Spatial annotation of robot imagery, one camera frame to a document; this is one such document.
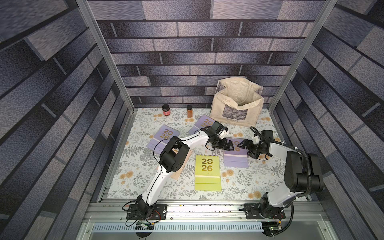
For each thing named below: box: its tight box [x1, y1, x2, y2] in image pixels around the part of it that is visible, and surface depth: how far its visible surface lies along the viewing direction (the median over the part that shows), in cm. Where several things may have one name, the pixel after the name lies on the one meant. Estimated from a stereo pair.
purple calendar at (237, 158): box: [223, 137, 249, 168], surface depth 94 cm
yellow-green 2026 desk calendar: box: [195, 154, 222, 191], surface depth 88 cm
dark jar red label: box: [162, 104, 171, 116], surface depth 115 cm
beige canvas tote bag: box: [209, 77, 265, 127], surface depth 103 cm
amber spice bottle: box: [186, 104, 193, 118], surface depth 112 cm
